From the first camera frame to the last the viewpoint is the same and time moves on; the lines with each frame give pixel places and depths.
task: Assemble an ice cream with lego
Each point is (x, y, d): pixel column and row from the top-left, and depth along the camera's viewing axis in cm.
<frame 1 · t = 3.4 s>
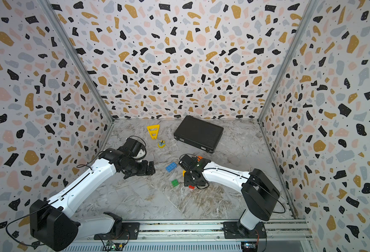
left hand: (148, 171, 79), fingers open
right hand: (189, 183, 85), fingers open
black carrying case: (199, 133, 115), on the table
yellow triangular plastic piece: (153, 130, 117), on the table
small yellow round toy: (162, 144, 108), on the table
blue lego brick left: (171, 167, 97), point 2 cm above the table
green lego brick: (175, 182, 91), on the table

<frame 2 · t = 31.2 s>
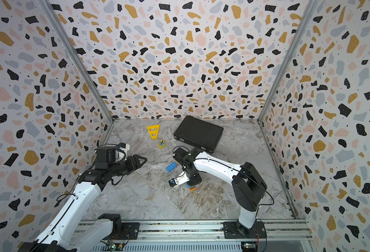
left hand: (143, 161, 78), fingers open
right hand: (190, 178, 84), fingers open
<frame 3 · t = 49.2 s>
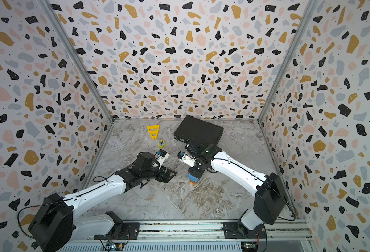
left hand: (171, 170, 82), fingers open
right hand: (194, 170, 81), fingers open
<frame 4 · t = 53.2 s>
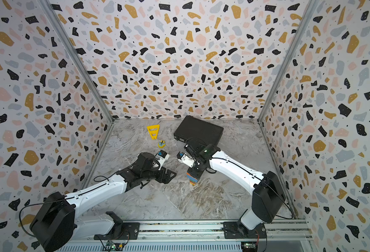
left hand: (171, 171, 83), fingers open
right hand: (193, 171, 82), fingers open
